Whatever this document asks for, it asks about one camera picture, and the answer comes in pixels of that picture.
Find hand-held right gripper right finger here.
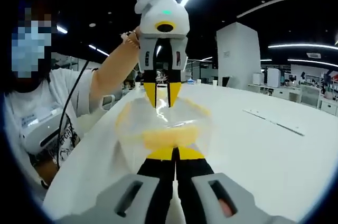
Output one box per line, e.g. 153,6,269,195
175,145,292,224

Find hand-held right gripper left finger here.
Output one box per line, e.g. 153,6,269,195
59,146,176,224

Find clear plastic bag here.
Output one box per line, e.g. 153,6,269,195
114,95,215,153

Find person's left hand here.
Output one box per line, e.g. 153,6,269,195
131,26,142,48

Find white square pillar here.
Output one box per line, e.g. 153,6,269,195
216,21,262,93

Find flat white strip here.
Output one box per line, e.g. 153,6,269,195
242,108,306,137

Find white cabinet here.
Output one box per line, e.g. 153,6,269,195
267,67,281,88

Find person in white shirt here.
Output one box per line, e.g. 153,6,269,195
4,67,107,198

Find white chest device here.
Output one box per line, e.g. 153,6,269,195
18,112,67,156

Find beaded bracelet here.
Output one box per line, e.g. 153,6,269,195
121,31,140,50

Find black cable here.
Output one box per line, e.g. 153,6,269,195
55,59,91,173

